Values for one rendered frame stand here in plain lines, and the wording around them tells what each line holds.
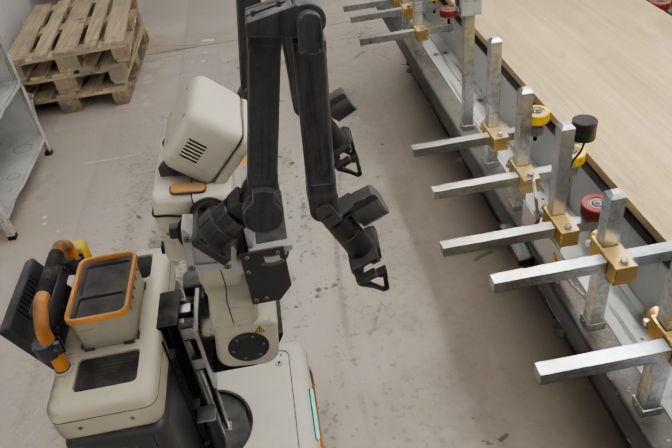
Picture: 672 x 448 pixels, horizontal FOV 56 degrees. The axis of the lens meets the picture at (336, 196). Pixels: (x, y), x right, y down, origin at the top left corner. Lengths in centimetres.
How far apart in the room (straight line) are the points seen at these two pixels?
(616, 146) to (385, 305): 119
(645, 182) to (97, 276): 146
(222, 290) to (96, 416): 40
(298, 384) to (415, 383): 51
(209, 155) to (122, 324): 51
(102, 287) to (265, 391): 70
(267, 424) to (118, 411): 61
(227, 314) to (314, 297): 124
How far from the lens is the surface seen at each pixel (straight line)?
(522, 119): 188
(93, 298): 170
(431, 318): 267
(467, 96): 239
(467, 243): 168
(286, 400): 212
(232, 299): 157
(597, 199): 180
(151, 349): 165
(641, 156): 200
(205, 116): 130
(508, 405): 242
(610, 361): 133
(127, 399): 159
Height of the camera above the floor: 196
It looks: 36 degrees down
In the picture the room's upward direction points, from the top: 8 degrees counter-clockwise
